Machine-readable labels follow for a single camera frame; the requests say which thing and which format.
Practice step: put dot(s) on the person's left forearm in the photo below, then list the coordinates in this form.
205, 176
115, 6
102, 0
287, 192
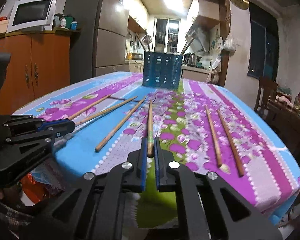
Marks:
12, 215

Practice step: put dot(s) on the kitchen window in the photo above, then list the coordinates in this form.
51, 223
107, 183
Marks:
167, 35

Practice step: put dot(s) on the white bottle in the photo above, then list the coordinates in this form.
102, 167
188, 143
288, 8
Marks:
62, 22

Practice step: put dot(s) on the floral striped tablecloth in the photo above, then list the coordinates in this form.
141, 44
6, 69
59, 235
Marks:
190, 120

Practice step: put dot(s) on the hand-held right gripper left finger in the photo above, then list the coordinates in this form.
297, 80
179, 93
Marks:
142, 166

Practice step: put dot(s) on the dark window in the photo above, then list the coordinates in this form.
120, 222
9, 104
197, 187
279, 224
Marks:
262, 42

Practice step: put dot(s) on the range hood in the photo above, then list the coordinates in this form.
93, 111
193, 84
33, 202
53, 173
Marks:
200, 35

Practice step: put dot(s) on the white plastic bag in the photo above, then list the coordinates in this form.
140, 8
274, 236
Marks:
229, 43

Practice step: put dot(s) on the hanging cloth bag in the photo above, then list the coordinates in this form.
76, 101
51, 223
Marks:
213, 70

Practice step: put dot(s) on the kitchen ceiling light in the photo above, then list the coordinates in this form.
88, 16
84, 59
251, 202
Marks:
176, 0

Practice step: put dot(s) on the pink cloth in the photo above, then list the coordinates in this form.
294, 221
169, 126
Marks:
283, 98

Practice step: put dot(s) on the blue perforated utensil holder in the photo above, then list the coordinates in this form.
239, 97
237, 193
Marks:
162, 70

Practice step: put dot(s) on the electric kettle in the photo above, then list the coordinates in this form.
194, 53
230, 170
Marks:
190, 59

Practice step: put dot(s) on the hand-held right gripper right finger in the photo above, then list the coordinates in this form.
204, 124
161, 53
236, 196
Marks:
158, 166

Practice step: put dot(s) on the dark wooden dining table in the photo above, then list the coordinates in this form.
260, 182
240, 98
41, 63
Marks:
290, 130

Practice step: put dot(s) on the round metal strainer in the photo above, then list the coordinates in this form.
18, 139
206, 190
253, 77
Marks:
148, 40

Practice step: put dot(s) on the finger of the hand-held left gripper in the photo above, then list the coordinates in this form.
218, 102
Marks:
47, 136
55, 124

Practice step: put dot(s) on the dark wooden chair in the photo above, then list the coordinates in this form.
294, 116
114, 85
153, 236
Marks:
265, 92

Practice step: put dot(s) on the grey refrigerator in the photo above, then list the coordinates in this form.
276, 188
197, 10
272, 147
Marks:
100, 30

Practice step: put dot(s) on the wooden door frame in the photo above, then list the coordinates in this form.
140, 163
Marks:
225, 30

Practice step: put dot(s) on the white microwave oven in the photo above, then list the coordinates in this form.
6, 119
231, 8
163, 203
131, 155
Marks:
32, 13

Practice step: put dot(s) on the green container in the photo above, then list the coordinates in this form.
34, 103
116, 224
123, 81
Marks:
69, 21

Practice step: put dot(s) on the metal cooking pot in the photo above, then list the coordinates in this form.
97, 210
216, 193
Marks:
137, 56

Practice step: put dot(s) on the orange plastic bag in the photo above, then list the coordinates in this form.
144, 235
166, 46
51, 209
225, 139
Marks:
35, 190

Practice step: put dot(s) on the orange wooden cabinet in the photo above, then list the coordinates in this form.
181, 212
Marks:
40, 67

